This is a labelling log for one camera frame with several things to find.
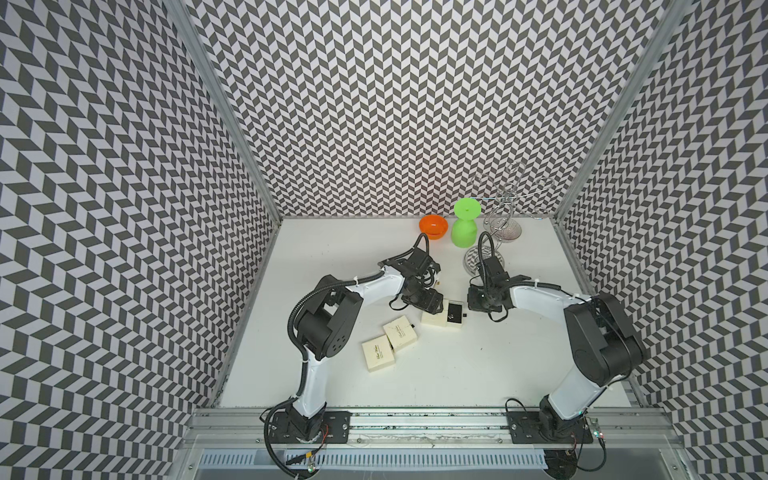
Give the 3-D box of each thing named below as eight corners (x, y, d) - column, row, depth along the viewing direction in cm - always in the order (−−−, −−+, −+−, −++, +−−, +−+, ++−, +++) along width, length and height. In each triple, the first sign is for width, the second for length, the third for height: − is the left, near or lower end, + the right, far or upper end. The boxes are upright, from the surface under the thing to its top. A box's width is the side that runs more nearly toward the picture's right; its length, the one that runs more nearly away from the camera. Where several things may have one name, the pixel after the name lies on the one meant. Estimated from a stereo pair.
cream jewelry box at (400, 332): (394, 351, 85) (394, 348, 83) (383, 329, 90) (382, 325, 88) (418, 339, 88) (419, 335, 86) (406, 317, 92) (407, 313, 90)
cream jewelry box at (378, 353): (369, 374, 82) (368, 370, 80) (360, 349, 87) (359, 344, 84) (397, 362, 84) (397, 358, 82) (387, 338, 89) (386, 333, 86)
